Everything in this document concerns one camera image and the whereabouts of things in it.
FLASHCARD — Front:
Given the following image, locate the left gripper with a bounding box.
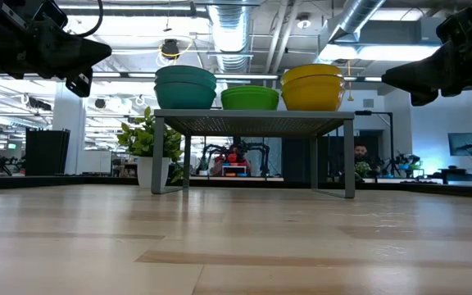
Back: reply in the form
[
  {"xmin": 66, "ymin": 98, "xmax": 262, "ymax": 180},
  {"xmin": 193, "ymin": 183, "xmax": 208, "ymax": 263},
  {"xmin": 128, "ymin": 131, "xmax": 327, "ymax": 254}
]
[{"xmin": 0, "ymin": 0, "xmax": 113, "ymax": 98}]

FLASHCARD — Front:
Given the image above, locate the yellow hanging pendant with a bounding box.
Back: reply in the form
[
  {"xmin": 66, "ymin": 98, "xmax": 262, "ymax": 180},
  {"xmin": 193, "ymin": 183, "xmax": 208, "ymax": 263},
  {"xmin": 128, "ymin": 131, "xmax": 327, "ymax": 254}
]
[{"xmin": 346, "ymin": 59, "xmax": 355, "ymax": 102}]

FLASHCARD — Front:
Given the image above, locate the black cabinet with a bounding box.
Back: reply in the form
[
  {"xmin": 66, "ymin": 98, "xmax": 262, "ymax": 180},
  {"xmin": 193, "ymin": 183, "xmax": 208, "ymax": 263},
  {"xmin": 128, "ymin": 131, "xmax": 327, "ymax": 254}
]
[{"xmin": 25, "ymin": 129, "xmax": 71, "ymax": 176}]

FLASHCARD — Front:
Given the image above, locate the small potted green plant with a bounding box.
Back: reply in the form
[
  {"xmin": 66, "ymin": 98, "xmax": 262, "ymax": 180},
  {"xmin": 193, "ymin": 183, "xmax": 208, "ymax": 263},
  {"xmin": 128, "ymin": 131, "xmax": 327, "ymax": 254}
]
[{"xmin": 116, "ymin": 106, "xmax": 184, "ymax": 189}]

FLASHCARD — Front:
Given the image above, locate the black background table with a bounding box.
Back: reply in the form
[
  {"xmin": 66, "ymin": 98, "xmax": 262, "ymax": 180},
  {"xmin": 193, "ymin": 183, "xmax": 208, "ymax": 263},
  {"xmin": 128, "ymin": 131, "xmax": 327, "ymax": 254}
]
[{"xmin": 426, "ymin": 166, "xmax": 472, "ymax": 186}]

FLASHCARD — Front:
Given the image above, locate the small background potted plant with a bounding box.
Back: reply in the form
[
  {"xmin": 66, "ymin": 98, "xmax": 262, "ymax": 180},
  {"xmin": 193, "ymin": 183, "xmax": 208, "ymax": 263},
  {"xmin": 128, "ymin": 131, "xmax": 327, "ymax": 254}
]
[{"xmin": 354, "ymin": 161, "xmax": 373, "ymax": 179}]

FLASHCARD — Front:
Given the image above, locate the grey perforated metal shelf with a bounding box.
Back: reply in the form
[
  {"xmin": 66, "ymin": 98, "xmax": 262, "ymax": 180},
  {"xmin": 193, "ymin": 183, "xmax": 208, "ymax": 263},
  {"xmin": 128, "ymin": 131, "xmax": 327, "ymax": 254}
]
[{"xmin": 151, "ymin": 108, "xmax": 356, "ymax": 200}]

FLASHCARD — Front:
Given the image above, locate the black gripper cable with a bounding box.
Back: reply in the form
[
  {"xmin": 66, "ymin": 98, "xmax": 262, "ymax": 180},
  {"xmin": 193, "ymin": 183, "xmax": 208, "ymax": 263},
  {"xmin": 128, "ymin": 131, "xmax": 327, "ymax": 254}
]
[{"xmin": 71, "ymin": 0, "xmax": 104, "ymax": 39}]

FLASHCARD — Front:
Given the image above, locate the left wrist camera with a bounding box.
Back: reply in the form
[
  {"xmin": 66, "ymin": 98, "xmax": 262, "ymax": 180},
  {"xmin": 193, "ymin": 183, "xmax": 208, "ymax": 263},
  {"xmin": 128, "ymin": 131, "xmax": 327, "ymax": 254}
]
[{"xmin": 34, "ymin": 0, "xmax": 70, "ymax": 29}]

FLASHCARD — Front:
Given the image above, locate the black metal frame stand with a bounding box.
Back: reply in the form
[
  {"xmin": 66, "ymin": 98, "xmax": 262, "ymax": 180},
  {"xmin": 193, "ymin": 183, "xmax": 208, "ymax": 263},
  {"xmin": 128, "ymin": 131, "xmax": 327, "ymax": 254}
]
[{"xmin": 354, "ymin": 109, "xmax": 395, "ymax": 173}]

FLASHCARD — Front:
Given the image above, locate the wall monitor screen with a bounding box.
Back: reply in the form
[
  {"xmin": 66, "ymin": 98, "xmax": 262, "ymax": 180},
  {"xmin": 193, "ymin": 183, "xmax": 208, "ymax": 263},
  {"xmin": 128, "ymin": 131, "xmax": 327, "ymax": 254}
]
[{"xmin": 447, "ymin": 132, "xmax": 472, "ymax": 157}]

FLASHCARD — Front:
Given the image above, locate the black overhead camera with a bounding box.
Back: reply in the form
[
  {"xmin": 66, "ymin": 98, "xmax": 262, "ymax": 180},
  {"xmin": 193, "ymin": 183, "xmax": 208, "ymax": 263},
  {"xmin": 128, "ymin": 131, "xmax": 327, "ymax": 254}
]
[{"xmin": 161, "ymin": 39, "xmax": 181, "ymax": 61}]

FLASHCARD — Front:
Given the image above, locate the smooth silver ventilation duct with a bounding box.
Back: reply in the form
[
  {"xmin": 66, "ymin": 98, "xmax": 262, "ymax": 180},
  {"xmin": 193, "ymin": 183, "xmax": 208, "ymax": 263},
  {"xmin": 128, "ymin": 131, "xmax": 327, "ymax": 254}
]
[{"xmin": 303, "ymin": 0, "xmax": 387, "ymax": 77}]

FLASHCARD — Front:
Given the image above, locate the black aluminium table frame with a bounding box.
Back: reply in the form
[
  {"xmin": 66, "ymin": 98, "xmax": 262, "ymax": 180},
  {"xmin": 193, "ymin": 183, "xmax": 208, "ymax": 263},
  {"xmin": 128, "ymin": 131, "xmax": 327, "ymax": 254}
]
[{"xmin": 0, "ymin": 174, "xmax": 472, "ymax": 201}]

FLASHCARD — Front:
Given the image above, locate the ribbed silver ventilation duct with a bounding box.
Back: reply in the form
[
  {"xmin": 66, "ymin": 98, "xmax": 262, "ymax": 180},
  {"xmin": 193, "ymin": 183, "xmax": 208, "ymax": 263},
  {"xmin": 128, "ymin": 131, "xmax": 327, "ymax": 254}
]
[{"xmin": 206, "ymin": 3, "xmax": 254, "ymax": 75}]

